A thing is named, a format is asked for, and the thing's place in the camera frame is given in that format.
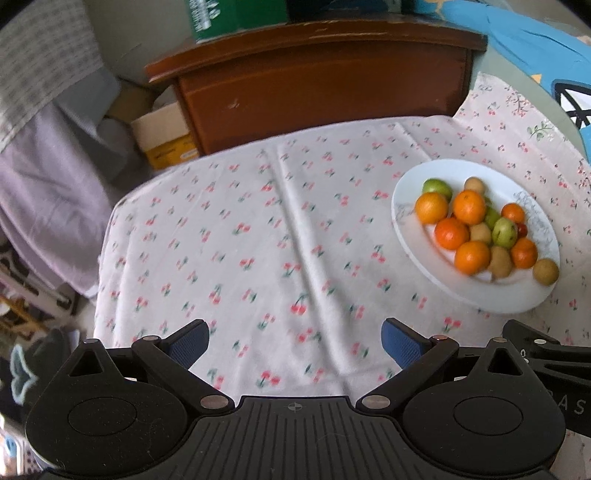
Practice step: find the cherry print cloth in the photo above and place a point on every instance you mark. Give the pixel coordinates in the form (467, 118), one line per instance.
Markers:
(277, 240)

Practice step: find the sage green bed sheet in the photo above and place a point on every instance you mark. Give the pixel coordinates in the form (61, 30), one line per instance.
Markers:
(508, 78)

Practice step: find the green cardboard box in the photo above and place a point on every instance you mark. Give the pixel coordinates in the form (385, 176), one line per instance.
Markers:
(231, 18)

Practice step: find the white plate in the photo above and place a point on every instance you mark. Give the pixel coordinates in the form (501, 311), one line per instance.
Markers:
(508, 295)

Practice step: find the small orange tangerine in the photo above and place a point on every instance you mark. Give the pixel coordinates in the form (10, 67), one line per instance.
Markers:
(512, 213)
(525, 253)

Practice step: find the yellow and white cardboard box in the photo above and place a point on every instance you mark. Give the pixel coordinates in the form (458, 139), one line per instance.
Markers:
(166, 138)

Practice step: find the brown wooden nightstand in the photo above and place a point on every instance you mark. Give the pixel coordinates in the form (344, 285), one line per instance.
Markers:
(323, 87)

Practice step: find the brown kiwi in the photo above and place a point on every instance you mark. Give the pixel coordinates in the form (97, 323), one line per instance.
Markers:
(474, 184)
(546, 271)
(480, 233)
(501, 264)

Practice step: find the blue shark plush pillow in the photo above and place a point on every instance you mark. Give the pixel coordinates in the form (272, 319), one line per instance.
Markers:
(531, 41)

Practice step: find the dark object with teal outline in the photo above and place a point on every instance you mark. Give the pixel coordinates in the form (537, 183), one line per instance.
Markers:
(46, 350)

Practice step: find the green jujube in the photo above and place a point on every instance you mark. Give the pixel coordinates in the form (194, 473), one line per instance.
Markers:
(504, 231)
(491, 216)
(436, 187)

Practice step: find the checked grey curtain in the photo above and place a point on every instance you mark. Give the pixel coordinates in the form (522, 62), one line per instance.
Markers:
(41, 60)

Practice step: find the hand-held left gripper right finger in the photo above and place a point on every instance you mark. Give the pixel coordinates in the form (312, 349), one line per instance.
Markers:
(401, 344)

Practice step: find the red cherry tomato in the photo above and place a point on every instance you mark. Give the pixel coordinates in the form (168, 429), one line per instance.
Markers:
(522, 229)

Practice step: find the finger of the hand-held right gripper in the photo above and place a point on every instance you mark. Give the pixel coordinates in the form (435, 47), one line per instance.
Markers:
(545, 348)

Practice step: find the light purple sheet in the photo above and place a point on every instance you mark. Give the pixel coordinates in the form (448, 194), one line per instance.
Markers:
(51, 198)

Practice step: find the grey cloth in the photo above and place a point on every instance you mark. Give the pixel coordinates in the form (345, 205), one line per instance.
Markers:
(106, 106)

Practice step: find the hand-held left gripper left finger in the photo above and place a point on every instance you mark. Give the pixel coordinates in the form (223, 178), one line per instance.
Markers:
(187, 346)

